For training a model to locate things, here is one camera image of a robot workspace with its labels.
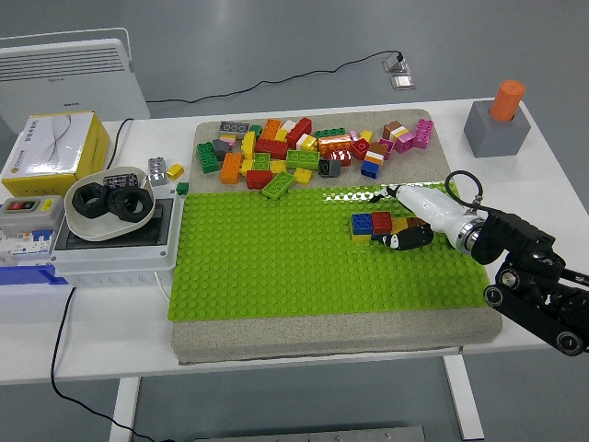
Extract grey block holder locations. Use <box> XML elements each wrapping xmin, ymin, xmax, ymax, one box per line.
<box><xmin>463</xmin><ymin>100</ymin><xmax>530</xmax><ymax>159</ymax></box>

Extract green studded baseplate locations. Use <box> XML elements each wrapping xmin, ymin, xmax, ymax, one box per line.
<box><xmin>166</xmin><ymin>180</ymin><xmax>496</xmax><ymax>322</ymax></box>

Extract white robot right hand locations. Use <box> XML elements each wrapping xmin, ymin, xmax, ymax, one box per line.
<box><xmin>369</xmin><ymin>185</ymin><xmax>471</xmax><ymax>253</ymax></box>

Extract white table leg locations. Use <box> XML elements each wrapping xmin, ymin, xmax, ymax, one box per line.
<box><xmin>442</xmin><ymin>344</ymin><xmax>485</xmax><ymax>441</ymax></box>
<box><xmin>109</xmin><ymin>377</ymin><xmax>142</xmax><ymax>442</ymax></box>

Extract black large hex nut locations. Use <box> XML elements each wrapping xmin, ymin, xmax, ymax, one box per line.
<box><xmin>72</xmin><ymin>182</ymin><xmax>111</xmax><ymax>221</ymax></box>
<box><xmin>108</xmin><ymin>187</ymin><xmax>149</xmax><ymax>224</ymax></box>

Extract black floor power cable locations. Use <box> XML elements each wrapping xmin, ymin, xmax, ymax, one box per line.
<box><xmin>145</xmin><ymin>49</ymin><xmax>406</xmax><ymax>105</ymax></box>

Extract red square brick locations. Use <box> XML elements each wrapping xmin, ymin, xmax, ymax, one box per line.
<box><xmin>371</xmin><ymin>211</ymin><xmax>394</xmax><ymax>235</ymax></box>

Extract red long brick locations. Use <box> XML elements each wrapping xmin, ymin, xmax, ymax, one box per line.
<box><xmin>254</xmin><ymin>138</ymin><xmax>289</xmax><ymax>160</ymax></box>
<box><xmin>285</xmin><ymin>117</ymin><xmax>313</xmax><ymax>149</ymax></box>

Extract orange cylinder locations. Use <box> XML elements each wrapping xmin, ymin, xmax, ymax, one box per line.
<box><xmin>489</xmin><ymin>79</ymin><xmax>526</xmax><ymax>122</ymax></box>

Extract dark green long brick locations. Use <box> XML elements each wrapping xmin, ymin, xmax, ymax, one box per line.
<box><xmin>196</xmin><ymin>141</ymin><xmax>220</xmax><ymax>174</ymax></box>

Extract metal floor socket box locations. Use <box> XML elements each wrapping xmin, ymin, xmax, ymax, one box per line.
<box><xmin>381</xmin><ymin>52</ymin><xmax>418</xmax><ymax>92</ymax></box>

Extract grey three-circle flat brick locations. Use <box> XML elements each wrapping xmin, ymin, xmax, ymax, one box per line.
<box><xmin>218</xmin><ymin>121</ymin><xmax>252</xmax><ymax>139</ymax></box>

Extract white blue circuit breaker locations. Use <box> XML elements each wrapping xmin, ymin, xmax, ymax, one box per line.
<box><xmin>0</xmin><ymin>229</ymin><xmax>56</xmax><ymax>267</ymax></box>

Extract yellow and white carton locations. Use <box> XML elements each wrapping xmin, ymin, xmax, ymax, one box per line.
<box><xmin>0</xmin><ymin>110</ymin><xmax>111</xmax><ymax>199</ymax></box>

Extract light grey studded brick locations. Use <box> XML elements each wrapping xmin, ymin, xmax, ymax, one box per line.
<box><xmin>147</xmin><ymin>157</ymin><xmax>167</xmax><ymax>187</ymax></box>

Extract grey push-button switch box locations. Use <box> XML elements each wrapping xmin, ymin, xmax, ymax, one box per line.
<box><xmin>0</xmin><ymin>194</ymin><xmax>64</xmax><ymax>238</ymax></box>

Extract black ribbed small component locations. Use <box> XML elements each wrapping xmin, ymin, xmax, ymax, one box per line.
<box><xmin>103</xmin><ymin>172</ymin><xmax>139</xmax><ymax>189</ymax></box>

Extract blue plastic rail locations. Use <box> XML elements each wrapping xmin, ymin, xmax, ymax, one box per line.
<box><xmin>0</xmin><ymin>264</ymin><xmax>70</xmax><ymax>286</ymax></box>

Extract magenta long brick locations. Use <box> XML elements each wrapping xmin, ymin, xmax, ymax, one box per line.
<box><xmin>412</xmin><ymin>118</ymin><xmax>435</xmax><ymax>150</ymax></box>

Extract orange glossy long brick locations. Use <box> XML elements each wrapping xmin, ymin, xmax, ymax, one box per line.
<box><xmin>318</xmin><ymin>135</ymin><xmax>353</xmax><ymax>156</ymax></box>

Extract lime green three-circle brick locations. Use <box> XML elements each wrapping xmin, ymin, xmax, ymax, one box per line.
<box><xmin>261</xmin><ymin>172</ymin><xmax>295</xmax><ymax>200</ymax></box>
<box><xmin>285</xmin><ymin>149</ymin><xmax>320</xmax><ymax>171</ymax></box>

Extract grey-brown mat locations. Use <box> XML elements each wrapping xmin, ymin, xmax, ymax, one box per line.
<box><xmin>170</xmin><ymin>108</ymin><xmax>503</xmax><ymax>365</ymax></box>

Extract white panel heater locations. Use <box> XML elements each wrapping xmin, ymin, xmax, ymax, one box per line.
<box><xmin>0</xmin><ymin>27</ymin><xmax>152</xmax><ymax>134</ymax></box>

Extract white electrical enclosure box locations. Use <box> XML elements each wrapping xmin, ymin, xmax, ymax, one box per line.
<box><xmin>49</xmin><ymin>195</ymin><xmax>186</xmax><ymax>289</ymax></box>

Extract thin white cable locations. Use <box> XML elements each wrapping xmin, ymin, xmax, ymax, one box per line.
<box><xmin>154</xmin><ymin>271</ymin><xmax>171</xmax><ymax>303</ymax></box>

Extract black table cable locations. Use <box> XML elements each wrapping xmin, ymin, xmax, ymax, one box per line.
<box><xmin>107</xmin><ymin>118</ymin><xmax>135</xmax><ymax>170</ymax></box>
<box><xmin>49</xmin><ymin>286</ymin><xmax>156</xmax><ymax>442</ymax></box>

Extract white bowl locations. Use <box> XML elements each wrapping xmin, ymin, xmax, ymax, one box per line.
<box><xmin>64</xmin><ymin>165</ymin><xmax>156</xmax><ymax>242</ymax></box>

